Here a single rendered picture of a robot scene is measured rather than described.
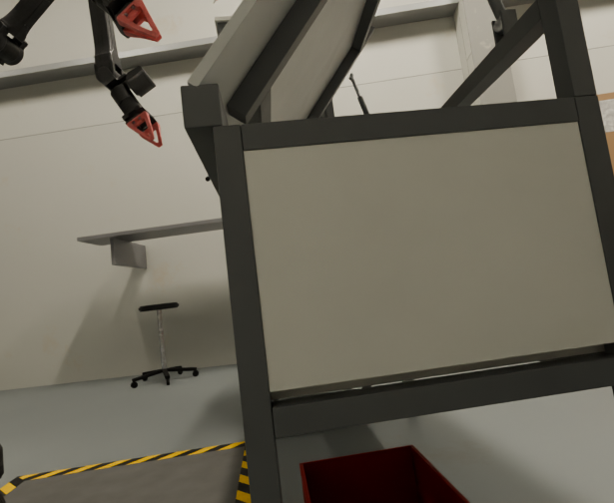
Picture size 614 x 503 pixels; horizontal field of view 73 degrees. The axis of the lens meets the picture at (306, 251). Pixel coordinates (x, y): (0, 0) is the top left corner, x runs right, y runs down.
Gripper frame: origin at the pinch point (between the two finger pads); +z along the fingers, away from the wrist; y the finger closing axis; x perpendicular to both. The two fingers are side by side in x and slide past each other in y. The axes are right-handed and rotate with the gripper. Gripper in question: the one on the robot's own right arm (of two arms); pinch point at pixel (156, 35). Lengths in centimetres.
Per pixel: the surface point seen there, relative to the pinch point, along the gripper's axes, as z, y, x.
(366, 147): 51, -24, 1
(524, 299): 83, -24, 4
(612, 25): 133, 256, -361
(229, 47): 25.0, -23.9, 1.8
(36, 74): -268, 319, 7
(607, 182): 82, -24, -19
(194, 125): 29.6, -25.2, 14.6
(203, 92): 27.3, -25.2, 10.1
